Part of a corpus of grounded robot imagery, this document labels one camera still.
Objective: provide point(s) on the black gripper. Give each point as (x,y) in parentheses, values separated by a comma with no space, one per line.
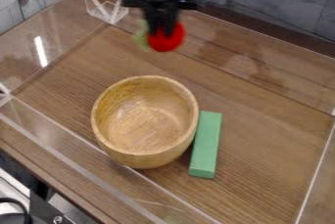
(172,12)

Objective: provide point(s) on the red felt fruit green leaf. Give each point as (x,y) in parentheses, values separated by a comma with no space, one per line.
(160,42)

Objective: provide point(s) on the wooden bowl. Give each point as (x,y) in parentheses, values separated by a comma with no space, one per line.
(144,120)

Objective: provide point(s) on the green rectangular block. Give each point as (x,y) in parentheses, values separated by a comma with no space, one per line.
(206,147)

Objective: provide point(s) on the clear acrylic corner bracket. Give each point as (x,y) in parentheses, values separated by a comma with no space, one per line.
(108,11)

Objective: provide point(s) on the clear acrylic tray wall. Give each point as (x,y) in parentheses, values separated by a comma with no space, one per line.
(271,87)

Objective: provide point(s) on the black bracket with cable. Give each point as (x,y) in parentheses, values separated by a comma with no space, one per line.
(38,213)

